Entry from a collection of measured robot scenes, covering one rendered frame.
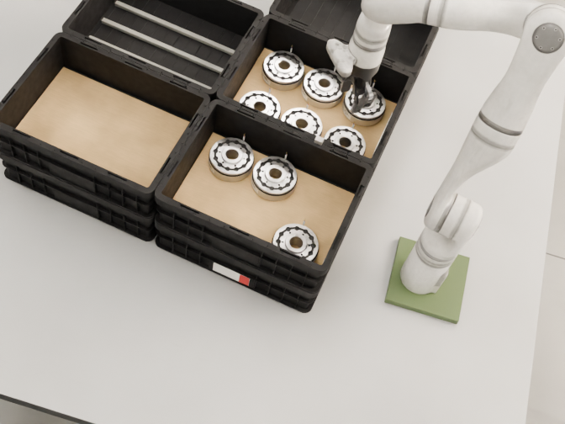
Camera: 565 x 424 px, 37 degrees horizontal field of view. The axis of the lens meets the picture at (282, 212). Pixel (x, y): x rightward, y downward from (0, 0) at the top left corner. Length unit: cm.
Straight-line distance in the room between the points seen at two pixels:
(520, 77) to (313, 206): 58
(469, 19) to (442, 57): 83
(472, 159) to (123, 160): 78
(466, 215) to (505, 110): 24
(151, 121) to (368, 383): 78
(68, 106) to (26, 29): 40
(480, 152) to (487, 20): 25
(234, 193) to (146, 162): 21
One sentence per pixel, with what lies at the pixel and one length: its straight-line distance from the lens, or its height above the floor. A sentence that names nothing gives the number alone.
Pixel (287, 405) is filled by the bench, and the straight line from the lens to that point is 186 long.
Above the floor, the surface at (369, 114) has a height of 86.
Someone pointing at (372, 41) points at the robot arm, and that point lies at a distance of 171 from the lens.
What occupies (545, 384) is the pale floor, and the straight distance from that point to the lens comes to 286.
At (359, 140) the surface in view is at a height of 86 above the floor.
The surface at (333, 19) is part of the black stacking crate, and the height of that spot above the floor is 83.
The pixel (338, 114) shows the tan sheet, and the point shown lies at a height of 83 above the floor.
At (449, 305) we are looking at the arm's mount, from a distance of 201.
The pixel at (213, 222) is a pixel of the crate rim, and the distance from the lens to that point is 175.
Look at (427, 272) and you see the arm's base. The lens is 191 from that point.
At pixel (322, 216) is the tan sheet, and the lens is 191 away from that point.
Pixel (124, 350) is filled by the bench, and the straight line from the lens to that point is 188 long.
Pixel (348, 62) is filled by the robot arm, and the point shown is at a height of 116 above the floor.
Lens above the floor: 245
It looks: 59 degrees down
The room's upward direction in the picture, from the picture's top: 15 degrees clockwise
